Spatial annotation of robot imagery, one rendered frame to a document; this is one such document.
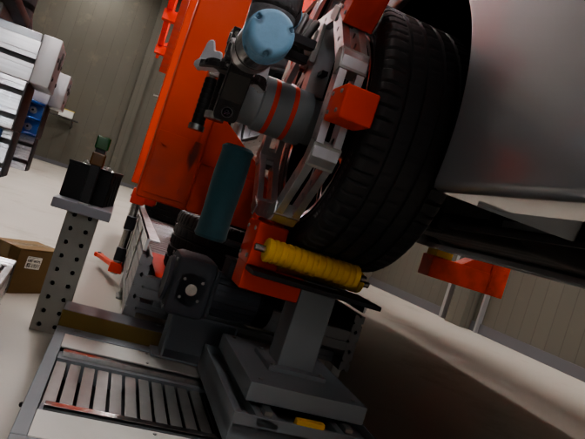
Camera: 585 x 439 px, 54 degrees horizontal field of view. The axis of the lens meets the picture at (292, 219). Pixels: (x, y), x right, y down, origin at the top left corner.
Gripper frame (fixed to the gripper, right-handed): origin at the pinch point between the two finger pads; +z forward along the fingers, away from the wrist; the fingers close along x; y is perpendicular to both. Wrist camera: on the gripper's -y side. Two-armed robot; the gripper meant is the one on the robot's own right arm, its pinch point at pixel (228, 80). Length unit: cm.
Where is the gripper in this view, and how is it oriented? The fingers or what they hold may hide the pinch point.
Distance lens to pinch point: 124.2
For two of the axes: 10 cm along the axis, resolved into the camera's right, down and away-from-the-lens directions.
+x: -9.1, -2.9, -2.9
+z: -2.8, -0.8, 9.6
